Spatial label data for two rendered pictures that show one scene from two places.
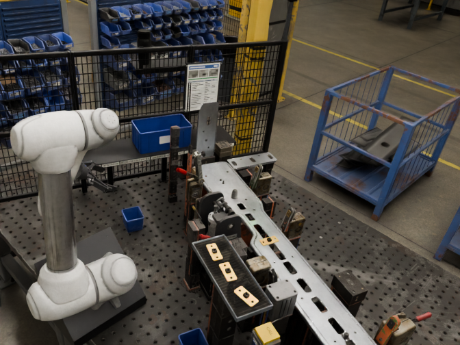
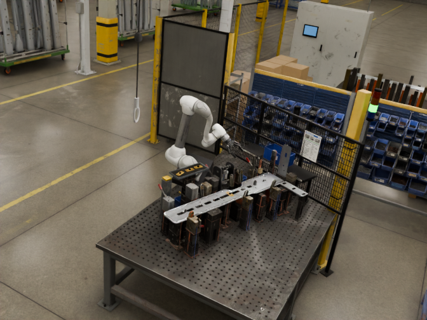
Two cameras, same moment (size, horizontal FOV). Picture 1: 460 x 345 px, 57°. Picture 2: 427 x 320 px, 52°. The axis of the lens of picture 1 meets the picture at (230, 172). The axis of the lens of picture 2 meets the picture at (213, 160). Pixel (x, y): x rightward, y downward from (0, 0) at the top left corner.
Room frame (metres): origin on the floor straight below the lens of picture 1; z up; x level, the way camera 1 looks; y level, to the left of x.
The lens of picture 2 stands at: (0.40, -3.61, 3.11)
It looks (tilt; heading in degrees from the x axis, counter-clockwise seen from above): 27 degrees down; 76
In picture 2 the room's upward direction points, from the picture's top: 7 degrees clockwise
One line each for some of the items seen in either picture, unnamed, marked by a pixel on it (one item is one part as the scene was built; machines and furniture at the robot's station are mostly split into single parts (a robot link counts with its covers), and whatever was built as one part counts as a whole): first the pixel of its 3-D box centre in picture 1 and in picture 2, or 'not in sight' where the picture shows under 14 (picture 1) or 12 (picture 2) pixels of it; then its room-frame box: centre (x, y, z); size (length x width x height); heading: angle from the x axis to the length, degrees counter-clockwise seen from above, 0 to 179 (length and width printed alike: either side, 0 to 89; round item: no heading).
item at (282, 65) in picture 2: not in sight; (282, 89); (3.67, 4.55, 0.52); 1.20 x 0.80 x 1.05; 48
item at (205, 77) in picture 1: (202, 86); (311, 146); (2.36, 0.23, 1.30); 0.23 x 0.02 x 0.31; 121
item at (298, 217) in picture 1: (288, 243); (245, 212); (1.57, -0.33, 0.87); 0.12 x 0.09 x 0.35; 121
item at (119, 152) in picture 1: (159, 146); (276, 161); (2.10, 0.42, 1.01); 0.90 x 0.22 x 0.03; 121
